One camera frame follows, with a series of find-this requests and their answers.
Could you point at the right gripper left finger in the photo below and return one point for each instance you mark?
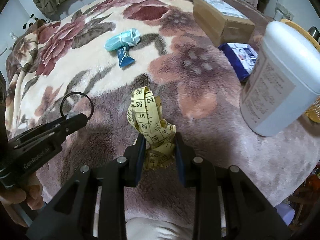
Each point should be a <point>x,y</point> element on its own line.
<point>70,214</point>

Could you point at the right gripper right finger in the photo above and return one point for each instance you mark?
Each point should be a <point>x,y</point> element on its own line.
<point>248,214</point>

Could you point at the yellow measuring tape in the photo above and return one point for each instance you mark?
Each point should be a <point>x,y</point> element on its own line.
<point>145,115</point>

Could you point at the small blue sachet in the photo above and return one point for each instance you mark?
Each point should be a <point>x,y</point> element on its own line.
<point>123,57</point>

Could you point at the teal surgical face mask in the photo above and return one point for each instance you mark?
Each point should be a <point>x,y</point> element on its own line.
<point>129,38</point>

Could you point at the person's left hand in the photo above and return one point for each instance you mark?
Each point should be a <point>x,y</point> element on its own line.
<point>31,193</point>

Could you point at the orange plastic basket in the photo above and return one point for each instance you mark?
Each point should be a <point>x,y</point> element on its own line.
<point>307,54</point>

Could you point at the floral fleece blanket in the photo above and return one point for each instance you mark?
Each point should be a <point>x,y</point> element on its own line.
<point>63,67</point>

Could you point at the panda plush toy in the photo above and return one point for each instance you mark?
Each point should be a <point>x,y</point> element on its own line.
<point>34,19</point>

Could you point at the white plastic bottle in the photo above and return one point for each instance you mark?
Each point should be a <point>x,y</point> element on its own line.
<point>274,95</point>

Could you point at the dark blue tissue pack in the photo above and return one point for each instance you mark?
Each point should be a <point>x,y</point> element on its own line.
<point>242,57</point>

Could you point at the brown cardboard box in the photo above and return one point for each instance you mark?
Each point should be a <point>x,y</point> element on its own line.
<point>221,22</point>

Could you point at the white power strip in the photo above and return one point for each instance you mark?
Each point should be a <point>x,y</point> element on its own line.
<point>282,13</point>

